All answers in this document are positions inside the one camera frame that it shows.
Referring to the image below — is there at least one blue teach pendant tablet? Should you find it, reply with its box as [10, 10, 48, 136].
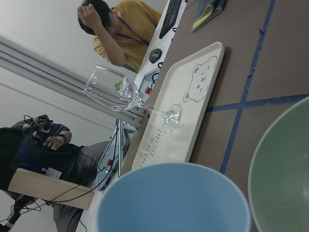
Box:
[134, 68, 160, 102]

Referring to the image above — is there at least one aluminium frame post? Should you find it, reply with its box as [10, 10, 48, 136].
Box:
[0, 36, 148, 128]

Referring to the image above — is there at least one person in dark shirt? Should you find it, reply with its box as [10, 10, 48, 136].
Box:
[0, 115, 116, 232]

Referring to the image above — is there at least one person in yellow shirt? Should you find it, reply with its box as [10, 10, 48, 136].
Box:
[77, 0, 162, 73]

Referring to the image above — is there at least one black keyboard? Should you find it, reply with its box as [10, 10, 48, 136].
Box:
[159, 0, 182, 39]

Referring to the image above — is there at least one grey folded cloth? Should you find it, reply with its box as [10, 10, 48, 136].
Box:
[192, 0, 227, 32]

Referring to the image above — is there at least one white bear serving tray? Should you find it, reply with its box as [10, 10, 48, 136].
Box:
[131, 42, 225, 170]

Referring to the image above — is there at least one black computer mouse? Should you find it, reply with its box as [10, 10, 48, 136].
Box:
[149, 48, 162, 64]

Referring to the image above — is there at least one mint green bowl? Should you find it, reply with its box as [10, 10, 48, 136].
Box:
[248, 98, 309, 232]

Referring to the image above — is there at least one light blue plastic cup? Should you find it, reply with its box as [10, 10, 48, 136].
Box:
[96, 163, 252, 232]

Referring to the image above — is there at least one clear wine glass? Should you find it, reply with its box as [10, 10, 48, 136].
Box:
[83, 65, 182, 134]

